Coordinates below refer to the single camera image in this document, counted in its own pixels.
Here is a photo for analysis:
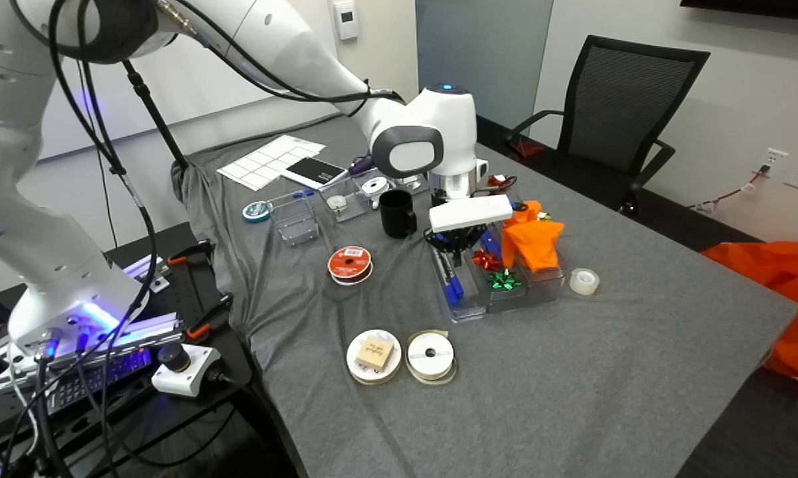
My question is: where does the clear container with markers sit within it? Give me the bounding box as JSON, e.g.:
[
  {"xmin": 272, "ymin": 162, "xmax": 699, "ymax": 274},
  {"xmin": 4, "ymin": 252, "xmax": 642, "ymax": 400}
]
[{"xmin": 430, "ymin": 239, "xmax": 489, "ymax": 325}]

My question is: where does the clear container with bows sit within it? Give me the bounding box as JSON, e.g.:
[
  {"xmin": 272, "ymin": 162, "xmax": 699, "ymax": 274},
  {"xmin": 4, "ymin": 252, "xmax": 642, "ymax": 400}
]
[{"xmin": 469, "ymin": 244, "xmax": 530, "ymax": 314}]

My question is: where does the clear container with orange cloth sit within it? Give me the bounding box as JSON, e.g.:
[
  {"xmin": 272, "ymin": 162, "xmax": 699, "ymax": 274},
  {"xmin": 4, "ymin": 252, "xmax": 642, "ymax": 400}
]
[{"xmin": 504, "ymin": 224, "xmax": 568, "ymax": 297}]

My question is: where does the small clear plastic container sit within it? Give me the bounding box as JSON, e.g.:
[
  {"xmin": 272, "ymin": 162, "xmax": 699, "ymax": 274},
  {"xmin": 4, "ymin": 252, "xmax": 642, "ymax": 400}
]
[{"xmin": 325, "ymin": 185, "xmax": 374, "ymax": 223}]

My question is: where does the empty clear plastic container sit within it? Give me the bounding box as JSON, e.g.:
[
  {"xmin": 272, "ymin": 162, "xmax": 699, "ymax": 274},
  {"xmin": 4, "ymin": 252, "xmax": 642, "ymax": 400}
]
[{"xmin": 266, "ymin": 191, "xmax": 321, "ymax": 248}]

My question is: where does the red gift bow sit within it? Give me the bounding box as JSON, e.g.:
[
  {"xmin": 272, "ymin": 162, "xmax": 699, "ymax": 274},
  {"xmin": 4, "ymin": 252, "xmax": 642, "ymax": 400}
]
[{"xmin": 471, "ymin": 248, "xmax": 503, "ymax": 272}]

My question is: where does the heap of blue markers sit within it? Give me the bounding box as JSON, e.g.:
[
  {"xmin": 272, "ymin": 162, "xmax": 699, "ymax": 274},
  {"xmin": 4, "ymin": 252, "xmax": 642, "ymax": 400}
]
[{"xmin": 438, "ymin": 247, "xmax": 466, "ymax": 307}]

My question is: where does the green gift bow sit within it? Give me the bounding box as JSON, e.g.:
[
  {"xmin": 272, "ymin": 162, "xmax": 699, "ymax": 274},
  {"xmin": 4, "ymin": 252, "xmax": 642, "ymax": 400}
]
[{"xmin": 487, "ymin": 268, "xmax": 523, "ymax": 293}]

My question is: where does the black mug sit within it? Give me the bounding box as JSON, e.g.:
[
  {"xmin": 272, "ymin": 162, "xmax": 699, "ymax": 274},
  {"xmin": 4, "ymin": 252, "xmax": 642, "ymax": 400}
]
[{"xmin": 378, "ymin": 189, "xmax": 418, "ymax": 239}]

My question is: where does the orange cloth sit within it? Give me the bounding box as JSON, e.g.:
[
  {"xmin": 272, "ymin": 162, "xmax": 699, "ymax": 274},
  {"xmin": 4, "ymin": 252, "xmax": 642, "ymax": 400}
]
[{"xmin": 500, "ymin": 200, "xmax": 566, "ymax": 274}]

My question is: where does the red ribbon spool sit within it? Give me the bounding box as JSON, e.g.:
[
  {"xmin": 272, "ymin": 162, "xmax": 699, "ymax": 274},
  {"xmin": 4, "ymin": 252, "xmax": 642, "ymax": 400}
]
[{"xmin": 327, "ymin": 246, "xmax": 374, "ymax": 287}]

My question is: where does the clear tape roll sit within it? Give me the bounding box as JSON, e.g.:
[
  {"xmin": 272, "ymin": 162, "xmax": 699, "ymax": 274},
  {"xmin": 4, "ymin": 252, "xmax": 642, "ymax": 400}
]
[{"xmin": 568, "ymin": 268, "xmax": 601, "ymax": 297}]

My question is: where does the wooden block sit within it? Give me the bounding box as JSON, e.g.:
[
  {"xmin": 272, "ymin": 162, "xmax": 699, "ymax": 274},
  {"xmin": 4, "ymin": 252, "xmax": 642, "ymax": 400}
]
[{"xmin": 354, "ymin": 335, "xmax": 396, "ymax": 372}]

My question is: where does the black booklet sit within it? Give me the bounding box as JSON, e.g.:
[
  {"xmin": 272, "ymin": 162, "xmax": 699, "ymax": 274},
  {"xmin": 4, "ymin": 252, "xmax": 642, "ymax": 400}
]
[{"xmin": 282, "ymin": 156, "xmax": 349, "ymax": 191}]

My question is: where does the frosted glass panel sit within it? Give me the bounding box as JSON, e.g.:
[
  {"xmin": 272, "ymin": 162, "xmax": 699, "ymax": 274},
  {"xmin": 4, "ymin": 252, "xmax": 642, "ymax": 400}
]
[{"xmin": 415, "ymin": 0, "xmax": 554, "ymax": 131}]

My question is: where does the grey table cloth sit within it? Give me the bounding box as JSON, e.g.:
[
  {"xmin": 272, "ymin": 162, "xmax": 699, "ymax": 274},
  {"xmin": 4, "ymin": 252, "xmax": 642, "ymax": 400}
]
[{"xmin": 171, "ymin": 114, "xmax": 798, "ymax": 478}]

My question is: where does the white label sheet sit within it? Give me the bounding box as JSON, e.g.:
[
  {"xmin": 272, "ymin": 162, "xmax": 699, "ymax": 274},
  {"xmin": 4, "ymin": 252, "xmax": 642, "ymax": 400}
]
[{"xmin": 216, "ymin": 135, "xmax": 327, "ymax": 192}]

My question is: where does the black mesh office chair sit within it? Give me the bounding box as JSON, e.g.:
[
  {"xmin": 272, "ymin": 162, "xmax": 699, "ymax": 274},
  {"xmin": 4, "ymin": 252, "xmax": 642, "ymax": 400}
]
[{"xmin": 505, "ymin": 35, "xmax": 711, "ymax": 218}]

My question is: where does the white thermostat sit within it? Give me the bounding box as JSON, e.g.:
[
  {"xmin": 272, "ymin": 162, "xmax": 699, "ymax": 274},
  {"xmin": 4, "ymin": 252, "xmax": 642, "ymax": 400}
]
[{"xmin": 332, "ymin": 0, "xmax": 359, "ymax": 41}]

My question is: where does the orange black clamp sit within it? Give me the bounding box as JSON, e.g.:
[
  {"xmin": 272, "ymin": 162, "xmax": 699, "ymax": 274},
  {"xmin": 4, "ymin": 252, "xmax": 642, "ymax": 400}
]
[
  {"xmin": 166, "ymin": 240, "xmax": 216, "ymax": 268},
  {"xmin": 185, "ymin": 291, "xmax": 234, "ymax": 343}
]

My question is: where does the white emergency stop button box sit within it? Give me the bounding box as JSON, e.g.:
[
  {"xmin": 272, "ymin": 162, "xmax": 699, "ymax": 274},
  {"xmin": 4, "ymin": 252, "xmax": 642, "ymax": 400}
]
[{"xmin": 151, "ymin": 341, "xmax": 222, "ymax": 398}]

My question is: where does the orange plastic bag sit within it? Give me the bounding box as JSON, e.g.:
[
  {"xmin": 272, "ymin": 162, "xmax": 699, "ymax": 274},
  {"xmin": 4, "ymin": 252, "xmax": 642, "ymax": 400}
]
[{"xmin": 700, "ymin": 240, "xmax": 798, "ymax": 387}]

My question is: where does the black perforated robot stand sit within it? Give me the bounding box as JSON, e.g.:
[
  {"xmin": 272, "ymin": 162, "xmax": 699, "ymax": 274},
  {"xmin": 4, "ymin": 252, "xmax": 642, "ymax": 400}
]
[{"xmin": 0, "ymin": 222, "xmax": 262, "ymax": 478}]

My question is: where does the black keyboard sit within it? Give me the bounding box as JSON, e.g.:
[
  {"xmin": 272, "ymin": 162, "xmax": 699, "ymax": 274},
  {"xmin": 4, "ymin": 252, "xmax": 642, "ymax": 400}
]
[{"xmin": 46, "ymin": 348, "xmax": 155, "ymax": 414}]

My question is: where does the white bar wrist camera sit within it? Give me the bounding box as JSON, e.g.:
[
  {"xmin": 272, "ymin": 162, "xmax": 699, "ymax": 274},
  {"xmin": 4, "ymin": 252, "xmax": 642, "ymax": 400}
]
[{"xmin": 429, "ymin": 194, "xmax": 515, "ymax": 234}]

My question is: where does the red cable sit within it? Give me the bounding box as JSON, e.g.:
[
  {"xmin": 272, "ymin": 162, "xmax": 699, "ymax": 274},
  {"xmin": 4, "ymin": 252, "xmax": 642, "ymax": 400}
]
[{"xmin": 689, "ymin": 169, "xmax": 769, "ymax": 214}]

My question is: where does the black wall screen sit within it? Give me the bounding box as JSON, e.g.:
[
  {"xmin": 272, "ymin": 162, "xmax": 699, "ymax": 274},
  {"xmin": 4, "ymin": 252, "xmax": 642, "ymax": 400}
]
[{"xmin": 679, "ymin": 0, "xmax": 798, "ymax": 23}]

